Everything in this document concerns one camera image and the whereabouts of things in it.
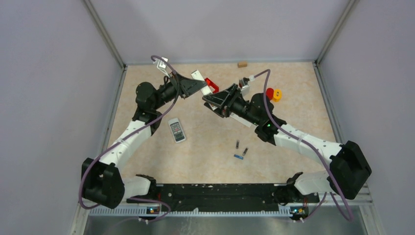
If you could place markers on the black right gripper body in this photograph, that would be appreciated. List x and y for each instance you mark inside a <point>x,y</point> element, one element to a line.
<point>234,103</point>

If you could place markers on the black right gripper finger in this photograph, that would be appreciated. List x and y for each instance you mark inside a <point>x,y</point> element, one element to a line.
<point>216,104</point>
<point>221,95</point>

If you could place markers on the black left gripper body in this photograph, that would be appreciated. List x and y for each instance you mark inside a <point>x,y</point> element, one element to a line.
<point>173,89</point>

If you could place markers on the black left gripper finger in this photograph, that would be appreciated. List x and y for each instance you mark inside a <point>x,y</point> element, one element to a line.
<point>194,90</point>
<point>190,84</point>

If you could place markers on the white remote battery cover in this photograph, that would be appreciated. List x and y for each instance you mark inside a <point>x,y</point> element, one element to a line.
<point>241,120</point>

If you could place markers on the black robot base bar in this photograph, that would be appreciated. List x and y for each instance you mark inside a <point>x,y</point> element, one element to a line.
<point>228,197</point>

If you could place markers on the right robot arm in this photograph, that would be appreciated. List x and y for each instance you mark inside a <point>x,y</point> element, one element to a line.
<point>346,168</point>

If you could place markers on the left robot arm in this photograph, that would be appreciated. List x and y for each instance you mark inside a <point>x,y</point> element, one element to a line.
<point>101,181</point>

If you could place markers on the grey remote control with buttons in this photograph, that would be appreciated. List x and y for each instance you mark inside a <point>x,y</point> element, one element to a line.
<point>176,130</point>

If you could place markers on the red toy bin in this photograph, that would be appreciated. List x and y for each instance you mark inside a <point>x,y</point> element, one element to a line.
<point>212,86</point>

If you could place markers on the tan wooden block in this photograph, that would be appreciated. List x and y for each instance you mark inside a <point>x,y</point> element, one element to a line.
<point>242,64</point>

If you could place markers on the red oval toy block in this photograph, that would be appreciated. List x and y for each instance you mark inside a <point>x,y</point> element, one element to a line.
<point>270,93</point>

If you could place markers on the blue AAA battery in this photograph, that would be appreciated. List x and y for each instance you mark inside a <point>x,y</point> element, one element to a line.
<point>239,157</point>

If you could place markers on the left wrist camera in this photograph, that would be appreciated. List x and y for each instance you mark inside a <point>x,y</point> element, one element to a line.
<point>161,66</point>

